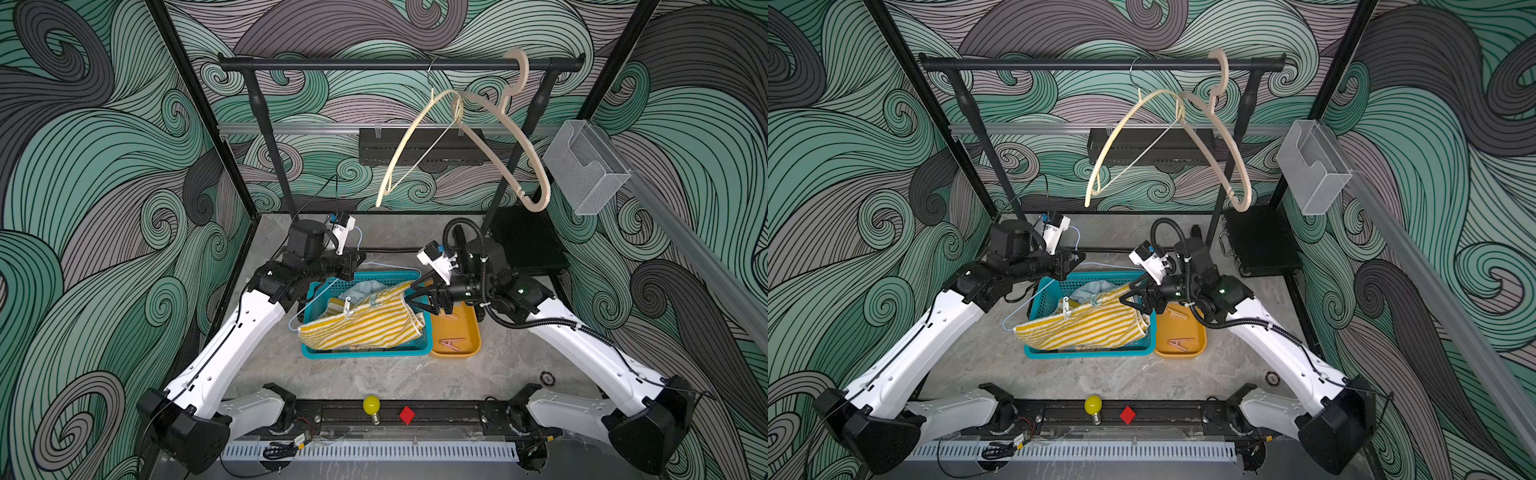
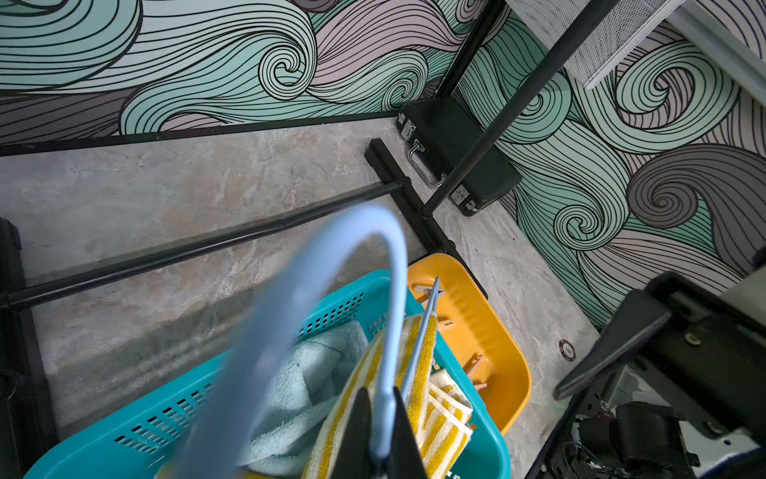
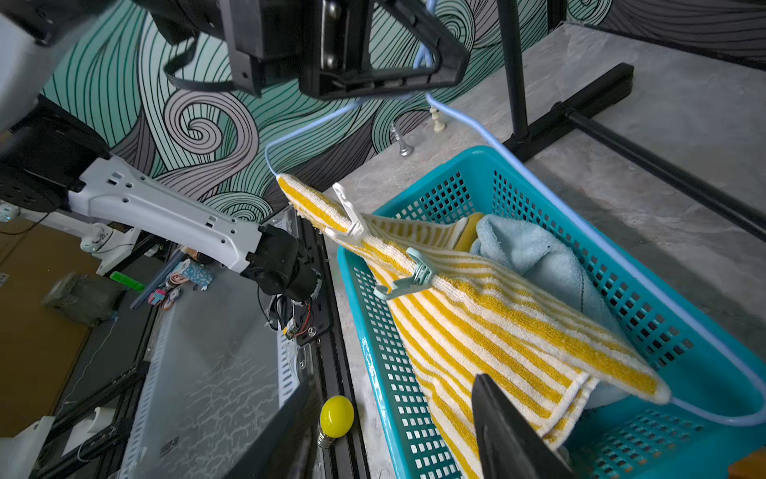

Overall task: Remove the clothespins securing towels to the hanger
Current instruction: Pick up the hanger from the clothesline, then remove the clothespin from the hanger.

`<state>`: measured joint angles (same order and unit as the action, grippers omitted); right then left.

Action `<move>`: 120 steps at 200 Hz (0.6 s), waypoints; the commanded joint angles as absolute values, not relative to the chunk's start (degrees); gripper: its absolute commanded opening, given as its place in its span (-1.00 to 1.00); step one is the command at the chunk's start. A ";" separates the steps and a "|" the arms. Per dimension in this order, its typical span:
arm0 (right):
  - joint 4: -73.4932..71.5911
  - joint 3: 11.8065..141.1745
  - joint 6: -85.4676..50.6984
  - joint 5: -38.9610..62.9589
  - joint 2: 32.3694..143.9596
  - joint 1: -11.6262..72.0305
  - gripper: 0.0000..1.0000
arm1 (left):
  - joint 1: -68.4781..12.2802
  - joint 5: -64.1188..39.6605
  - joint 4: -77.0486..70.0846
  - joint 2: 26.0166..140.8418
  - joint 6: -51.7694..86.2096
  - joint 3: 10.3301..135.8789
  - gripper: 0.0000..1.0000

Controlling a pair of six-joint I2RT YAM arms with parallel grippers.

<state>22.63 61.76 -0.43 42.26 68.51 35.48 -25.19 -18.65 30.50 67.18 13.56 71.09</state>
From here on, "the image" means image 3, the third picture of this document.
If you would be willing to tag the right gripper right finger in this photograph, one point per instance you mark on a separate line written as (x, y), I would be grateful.
(508, 446)

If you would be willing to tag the silver chess piece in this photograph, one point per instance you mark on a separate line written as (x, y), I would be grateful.
(404, 149)

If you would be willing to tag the yellow plastic tray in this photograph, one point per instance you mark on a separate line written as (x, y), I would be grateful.
(752, 466)

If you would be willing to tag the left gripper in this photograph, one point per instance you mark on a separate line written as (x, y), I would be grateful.
(268, 44)

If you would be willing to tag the green clothespin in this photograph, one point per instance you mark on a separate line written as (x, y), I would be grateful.
(420, 280)

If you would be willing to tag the yellow striped towel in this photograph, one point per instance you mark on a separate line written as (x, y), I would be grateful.
(481, 318)

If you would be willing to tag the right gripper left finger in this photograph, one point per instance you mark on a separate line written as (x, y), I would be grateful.
(287, 447)

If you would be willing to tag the white chess pawn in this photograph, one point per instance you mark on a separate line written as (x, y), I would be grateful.
(439, 126)

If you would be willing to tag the white clothespin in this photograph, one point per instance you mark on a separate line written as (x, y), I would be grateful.
(357, 230)

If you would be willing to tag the yellow light bulb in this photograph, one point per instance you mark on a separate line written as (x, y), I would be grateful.
(336, 418)

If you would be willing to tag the teal perforated plastic basket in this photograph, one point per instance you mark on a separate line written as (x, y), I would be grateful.
(628, 439)

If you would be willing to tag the light blue towel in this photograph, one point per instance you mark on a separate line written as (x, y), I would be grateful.
(538, 256)

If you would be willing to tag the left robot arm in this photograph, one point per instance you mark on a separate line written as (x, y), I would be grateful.
(51, 161)

